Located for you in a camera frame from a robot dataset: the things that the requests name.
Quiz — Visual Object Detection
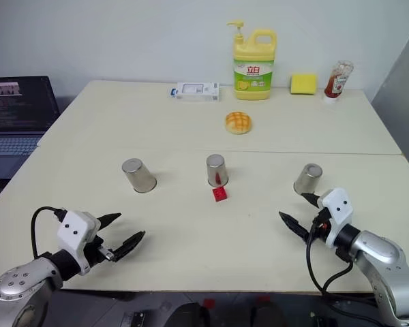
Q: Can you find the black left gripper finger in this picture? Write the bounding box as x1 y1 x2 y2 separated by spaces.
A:
95 213 123 233
109 230 147 262

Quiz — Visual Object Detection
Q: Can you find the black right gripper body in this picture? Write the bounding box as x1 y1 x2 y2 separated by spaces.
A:
311 208 332 243

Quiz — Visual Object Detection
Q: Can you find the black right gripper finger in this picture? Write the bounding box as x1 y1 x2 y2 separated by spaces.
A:
300 191 323 209
278 211 310 243

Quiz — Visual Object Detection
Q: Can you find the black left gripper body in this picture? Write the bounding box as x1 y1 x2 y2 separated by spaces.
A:
83 227 115 268

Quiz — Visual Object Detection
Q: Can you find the steel cup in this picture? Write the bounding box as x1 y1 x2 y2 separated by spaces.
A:
293 163 324 196
206 154 230 187
121 157 157 193

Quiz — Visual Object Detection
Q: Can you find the red toy brick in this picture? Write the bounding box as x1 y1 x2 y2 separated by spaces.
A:
211 187 228 203

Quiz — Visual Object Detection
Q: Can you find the pineapple bun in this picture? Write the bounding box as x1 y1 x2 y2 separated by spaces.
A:
224 112 254 136

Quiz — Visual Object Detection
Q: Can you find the yellow sponge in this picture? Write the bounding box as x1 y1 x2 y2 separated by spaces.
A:
290 72 318 96

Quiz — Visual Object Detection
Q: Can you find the ketchup squeeze bottle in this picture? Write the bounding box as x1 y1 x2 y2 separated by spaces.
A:
323 60 354 104

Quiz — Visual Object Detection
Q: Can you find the yellow detergent pump bottle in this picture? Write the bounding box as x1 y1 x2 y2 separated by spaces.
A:
226 19 277 101

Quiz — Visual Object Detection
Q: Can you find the open laptop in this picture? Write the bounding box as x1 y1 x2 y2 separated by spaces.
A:
0 76 61 157

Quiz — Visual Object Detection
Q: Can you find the white flat box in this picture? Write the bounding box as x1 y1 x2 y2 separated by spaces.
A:
169 82 222 102

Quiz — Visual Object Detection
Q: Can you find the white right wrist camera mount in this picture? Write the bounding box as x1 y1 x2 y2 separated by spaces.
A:
321 187 354 249

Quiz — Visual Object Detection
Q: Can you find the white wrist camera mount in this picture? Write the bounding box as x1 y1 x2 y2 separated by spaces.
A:
321 187 354 249
57 210 101 276

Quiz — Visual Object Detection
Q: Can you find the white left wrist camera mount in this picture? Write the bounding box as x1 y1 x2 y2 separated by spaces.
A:
57 210 101 276

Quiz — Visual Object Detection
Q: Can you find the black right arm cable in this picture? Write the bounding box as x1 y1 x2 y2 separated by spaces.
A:
305 221 355 296

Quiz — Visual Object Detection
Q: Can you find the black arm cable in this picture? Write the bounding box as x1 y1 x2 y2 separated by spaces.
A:
31 206 66 259
305 221 355 296

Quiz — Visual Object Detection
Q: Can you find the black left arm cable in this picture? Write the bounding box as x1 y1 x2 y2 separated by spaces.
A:
31 206 66 259

